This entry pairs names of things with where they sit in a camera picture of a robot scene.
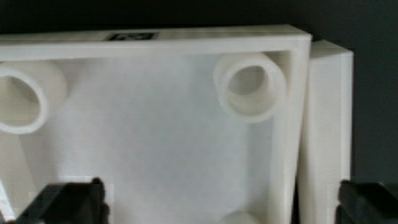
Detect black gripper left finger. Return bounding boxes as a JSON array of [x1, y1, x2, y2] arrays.
[[11, 178, 111, 224]]

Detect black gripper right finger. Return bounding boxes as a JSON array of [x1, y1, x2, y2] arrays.
[[337, 180, 398, 224]]

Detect white square tabletop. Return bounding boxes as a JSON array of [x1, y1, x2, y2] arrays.
[[0, 25, 312, 224]]

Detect white U-shaped obstacle fence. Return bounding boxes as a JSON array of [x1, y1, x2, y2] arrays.
[[297, 40, 354, 224]]

